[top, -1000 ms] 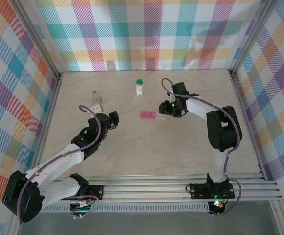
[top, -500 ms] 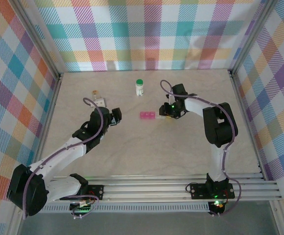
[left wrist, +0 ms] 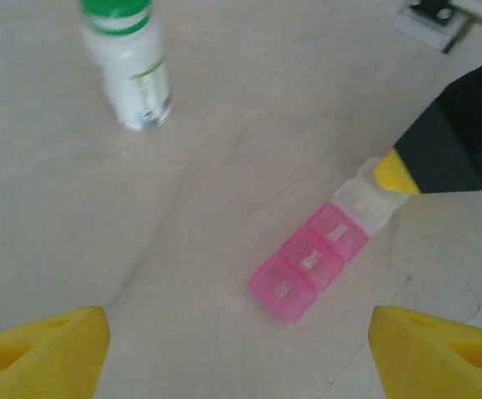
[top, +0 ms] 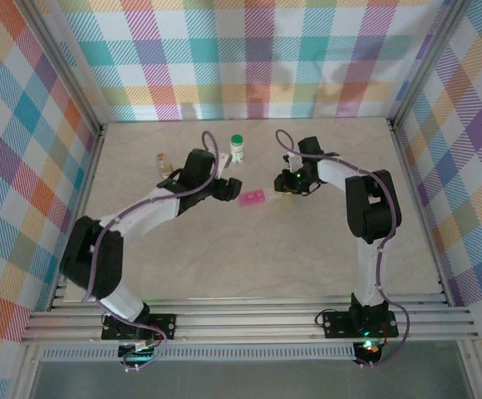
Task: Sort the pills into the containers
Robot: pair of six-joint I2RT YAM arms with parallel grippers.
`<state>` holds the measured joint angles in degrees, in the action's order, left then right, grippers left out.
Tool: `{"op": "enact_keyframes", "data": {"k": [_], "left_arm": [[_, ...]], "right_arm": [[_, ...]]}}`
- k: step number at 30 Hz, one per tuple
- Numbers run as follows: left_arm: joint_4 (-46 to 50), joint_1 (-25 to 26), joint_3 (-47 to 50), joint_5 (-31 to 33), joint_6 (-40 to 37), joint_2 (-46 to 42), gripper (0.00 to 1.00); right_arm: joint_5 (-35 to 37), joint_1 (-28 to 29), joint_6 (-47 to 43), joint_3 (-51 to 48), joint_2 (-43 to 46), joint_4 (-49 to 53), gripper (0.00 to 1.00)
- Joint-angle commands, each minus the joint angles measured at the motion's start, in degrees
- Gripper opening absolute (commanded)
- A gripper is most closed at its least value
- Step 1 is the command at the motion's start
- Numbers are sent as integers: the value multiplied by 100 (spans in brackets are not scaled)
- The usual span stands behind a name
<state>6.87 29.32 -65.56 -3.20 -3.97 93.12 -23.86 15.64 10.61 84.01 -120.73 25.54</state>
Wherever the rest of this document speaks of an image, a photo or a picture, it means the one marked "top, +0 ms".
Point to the small clear amber jar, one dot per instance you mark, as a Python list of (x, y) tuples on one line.
[(164, 166)]

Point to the white pill bottle green cap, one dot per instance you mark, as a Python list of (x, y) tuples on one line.
[(237, 151)]

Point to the pink clear pill organizer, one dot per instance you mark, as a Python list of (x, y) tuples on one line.
[(252, 198)]

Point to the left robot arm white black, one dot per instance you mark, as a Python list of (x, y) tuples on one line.
[(149, 212)]

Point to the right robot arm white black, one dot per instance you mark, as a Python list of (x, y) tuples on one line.
[(367, 270)]

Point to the right controller board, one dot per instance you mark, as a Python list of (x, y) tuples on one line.
[(370, 351)]

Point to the controller board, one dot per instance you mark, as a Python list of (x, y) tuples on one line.
[(139, 353), (370, 351)]

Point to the left controller board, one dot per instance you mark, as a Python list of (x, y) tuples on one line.
[(139, 353)]

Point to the left aluminium side rail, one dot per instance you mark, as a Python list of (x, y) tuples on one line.
[(90, 166)]

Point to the aluminium side rail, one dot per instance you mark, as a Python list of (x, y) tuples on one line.
[(90, 166), (424, 208)]

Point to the right aluminium side rail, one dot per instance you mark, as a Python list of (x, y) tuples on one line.
[(424, 208)]

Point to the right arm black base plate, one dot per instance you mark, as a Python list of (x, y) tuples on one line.
[(334, 324)]

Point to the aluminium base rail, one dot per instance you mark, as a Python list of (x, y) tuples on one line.
[(245, 322)]

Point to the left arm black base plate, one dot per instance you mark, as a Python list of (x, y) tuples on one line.
[(166, 326)]

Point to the right aluminium corner post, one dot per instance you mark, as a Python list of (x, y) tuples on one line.
[(428, 62)]

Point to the aluminium corner post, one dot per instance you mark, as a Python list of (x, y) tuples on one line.
[(64, 62), (428, 62)]

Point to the left aluminium corner post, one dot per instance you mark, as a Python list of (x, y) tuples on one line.
[(64, 62)]

